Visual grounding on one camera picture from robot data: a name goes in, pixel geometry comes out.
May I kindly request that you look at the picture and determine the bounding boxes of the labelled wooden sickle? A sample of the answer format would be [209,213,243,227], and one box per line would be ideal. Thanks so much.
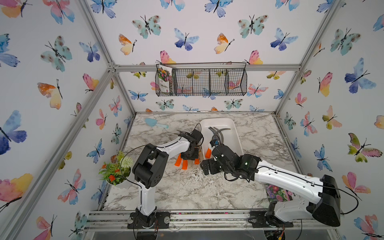
[215,127,230,144]

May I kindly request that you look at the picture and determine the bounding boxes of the plain wooden handle sickle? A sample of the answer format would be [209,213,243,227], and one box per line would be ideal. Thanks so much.
[210,127,226,145]

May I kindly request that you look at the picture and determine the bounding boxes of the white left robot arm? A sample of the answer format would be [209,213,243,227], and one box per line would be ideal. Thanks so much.
[132,130,203,217]

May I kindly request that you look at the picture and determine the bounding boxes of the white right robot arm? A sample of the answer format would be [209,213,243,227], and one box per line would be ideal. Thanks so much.
[200,144,341,227]

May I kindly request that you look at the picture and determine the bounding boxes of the white plastic storage tray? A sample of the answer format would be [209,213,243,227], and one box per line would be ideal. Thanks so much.
[199,118,244,161]

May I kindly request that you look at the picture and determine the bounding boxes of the flower seed packet on table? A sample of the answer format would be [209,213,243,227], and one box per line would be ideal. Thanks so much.
[265,184,294,202]

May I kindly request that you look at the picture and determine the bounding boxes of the light blue plastic trowel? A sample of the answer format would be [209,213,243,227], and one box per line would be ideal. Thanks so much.
[145,118,169,129]

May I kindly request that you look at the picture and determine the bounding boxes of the flower seed packet in basket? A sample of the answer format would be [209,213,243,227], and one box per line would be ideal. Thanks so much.
[157,64,173,94]

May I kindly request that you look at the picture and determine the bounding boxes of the potted artificial flowers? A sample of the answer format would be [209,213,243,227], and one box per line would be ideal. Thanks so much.
[99,151,133,189]

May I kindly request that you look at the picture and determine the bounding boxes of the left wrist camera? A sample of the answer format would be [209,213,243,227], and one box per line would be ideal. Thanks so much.
[191,129,203,145]

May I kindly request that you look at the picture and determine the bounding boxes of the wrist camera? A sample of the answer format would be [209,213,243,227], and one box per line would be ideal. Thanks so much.
[209,138,220,150]
[191,129,203,145]

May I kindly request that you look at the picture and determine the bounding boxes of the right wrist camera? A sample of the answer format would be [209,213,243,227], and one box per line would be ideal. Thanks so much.
[209,138,220,150]

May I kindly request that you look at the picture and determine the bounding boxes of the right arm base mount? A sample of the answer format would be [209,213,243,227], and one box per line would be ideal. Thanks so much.
[247,201,294,228]

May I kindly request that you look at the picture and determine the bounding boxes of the black wire wall basket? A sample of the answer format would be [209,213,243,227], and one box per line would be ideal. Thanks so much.
[155,62,248,98]

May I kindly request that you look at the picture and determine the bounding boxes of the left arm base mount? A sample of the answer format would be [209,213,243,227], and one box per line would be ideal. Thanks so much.
[127,208,171,230]

